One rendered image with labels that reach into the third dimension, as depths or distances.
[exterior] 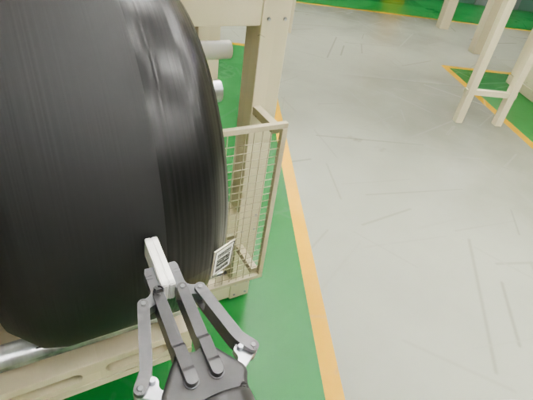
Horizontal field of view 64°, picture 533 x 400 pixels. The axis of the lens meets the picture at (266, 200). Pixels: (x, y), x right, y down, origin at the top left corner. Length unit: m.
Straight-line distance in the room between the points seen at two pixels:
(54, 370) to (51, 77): 0.55
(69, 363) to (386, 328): 1.57
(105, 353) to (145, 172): 0.47
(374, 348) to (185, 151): 1.68
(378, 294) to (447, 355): 0.41
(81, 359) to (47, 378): 0.06
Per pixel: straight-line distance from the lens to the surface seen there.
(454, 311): 2.40
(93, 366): 0.89
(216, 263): 0.62
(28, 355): 0.86
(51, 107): 0.49
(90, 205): 0.50
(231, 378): 0.44
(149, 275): 0.50
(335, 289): 2.23
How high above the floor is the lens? 1.60
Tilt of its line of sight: 37 degrees down
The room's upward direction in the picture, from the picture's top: 9 degrees clockwise
